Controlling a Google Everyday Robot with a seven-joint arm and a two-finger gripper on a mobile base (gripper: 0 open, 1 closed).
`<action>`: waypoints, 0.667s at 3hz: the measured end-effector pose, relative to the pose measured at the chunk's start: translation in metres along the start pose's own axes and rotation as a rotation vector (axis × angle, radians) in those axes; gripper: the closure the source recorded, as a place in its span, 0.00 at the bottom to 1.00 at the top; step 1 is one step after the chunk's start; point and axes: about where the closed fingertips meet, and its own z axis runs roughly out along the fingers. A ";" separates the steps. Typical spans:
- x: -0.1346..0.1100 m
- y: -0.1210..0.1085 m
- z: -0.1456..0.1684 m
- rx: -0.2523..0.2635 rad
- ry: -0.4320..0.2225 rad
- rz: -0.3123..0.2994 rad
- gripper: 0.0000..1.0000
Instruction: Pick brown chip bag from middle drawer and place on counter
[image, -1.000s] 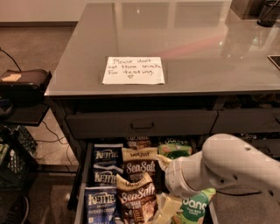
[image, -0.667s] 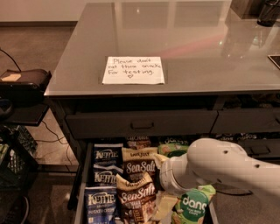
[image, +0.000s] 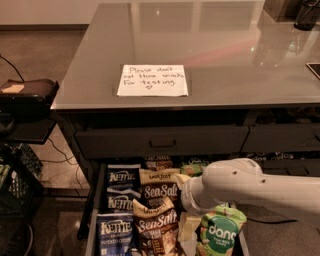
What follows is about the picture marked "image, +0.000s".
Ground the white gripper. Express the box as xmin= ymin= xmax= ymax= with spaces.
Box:
xmin=175 ymin=174 xmax=219 ymax=242

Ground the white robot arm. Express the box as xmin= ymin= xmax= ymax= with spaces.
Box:
xmin=175 ymin=158 xmax=320 ymax=229

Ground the middle brown sea salt bag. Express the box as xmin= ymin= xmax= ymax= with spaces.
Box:
xmin=139 ymin=168 xmax=180 ymax=208

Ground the brown sea salt bag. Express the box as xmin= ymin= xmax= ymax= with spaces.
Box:
xmin=133 ymin=197 xmax=179 ymax=256
xmin=139 ymin=168 xmax=180 ymax=208

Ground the rear green Dang chip bag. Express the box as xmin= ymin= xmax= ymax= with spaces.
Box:
xmin=181 ymin=164 xmax=204 ymax=177

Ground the green dang chip bag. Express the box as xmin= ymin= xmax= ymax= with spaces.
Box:
xmin=181 ymin=164 xmax=204 ymax=177
xmin=196 ymin=204 xmax=247 ymax=256
xmin=182 ymin=156 xmax=210 ymax=166

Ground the front brown sea salt bag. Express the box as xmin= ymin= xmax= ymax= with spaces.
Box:
xmin=133 ymin=197 xmax=179 ymax=256

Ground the back green Dang chip bag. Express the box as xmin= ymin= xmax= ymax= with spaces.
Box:
xmin=182 ymin=156 xmax=210 ymax=166

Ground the front green Dang chip bag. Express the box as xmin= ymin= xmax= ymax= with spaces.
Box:
xmin=196 ymin=204 xmax=247 ymax=256

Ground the back brown chip bag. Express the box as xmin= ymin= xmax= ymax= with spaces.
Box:
xmin=144 ymin=156 xmax=173 ymax=171

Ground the middle blue Kettle chip bag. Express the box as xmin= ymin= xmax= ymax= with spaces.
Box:
xmin=106 ymin=188 xmax=141 ymax=212

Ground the blue kettle chip bag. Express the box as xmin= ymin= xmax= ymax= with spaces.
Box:
xmin=96 ymin=213 xmax=133 ymax=256
xmin=106 ymin=188 xmax=141 ymax=212
xmin=106 ymin=164 xmax=141 ymax=191

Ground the top left grey drawer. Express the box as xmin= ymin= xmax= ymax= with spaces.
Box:
xmin=75 ymin=125 xmax=249 ymax=159

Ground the grey drawer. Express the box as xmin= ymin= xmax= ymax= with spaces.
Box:
xmin=242 ymin=123 xmax=320 ymax=153
xmin=260 ymin=159 xmax=320 ymax=177
xmin=75 ymin=125 xmax=249 ymax=159

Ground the back blue Kettle chip bag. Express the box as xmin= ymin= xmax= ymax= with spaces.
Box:
xmin=106 ymin=164 xmax=141 ymax=191

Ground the front blue Kettle chip bag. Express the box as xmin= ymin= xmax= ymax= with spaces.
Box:
xmin=96 ymin=213 xmax=133 ymax=256

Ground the open middle drawer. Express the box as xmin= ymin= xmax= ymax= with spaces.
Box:
xmin=85 ymin=163 xmax=250 ymax=256

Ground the dark snack bags right drawer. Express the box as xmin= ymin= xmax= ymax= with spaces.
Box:
xmin=240 ymin=151 xmax=320 ymax=162

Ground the top right grey drawer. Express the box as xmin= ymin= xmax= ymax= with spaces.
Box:
xmin=242 ymin=123 xmax=320 ymax=153

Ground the right middle grey drawer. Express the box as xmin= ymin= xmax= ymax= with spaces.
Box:
xmin=260 ymin=159 xmax=320 ymax=177

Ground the white handwritten paper note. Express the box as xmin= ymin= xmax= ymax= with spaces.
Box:
xmin=117 ymin=65 xmax=189 ymax=97

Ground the black plastic crate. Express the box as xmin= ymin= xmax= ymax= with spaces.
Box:
xmin=0 ymin=143 xmax=44 ymax=217

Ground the black side shelf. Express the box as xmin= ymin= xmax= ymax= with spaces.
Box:
xmin=0 ymin=118 xmax=56 ymax=144

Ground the black device on side shelf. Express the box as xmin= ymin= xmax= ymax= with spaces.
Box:
xmin=0 ymin=79 xmax=59 ymax=116

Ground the black mesh cup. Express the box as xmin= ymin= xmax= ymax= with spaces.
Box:
xmin=294 ymin=0 xmax=320 ymax=31

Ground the black floor cable right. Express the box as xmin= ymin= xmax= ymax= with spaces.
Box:
xmin=246 ymin=216 xmax=298 ymax=225

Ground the black floor cable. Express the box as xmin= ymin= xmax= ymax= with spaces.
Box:
xmin=39 ymin=137 xmax=84 ymax=190
xmin=246 ymin=216 xmax=298 ymax=225

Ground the black floor cable left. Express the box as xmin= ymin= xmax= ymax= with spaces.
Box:
xmin=39 ymin=137 xmax=84 ymax=190

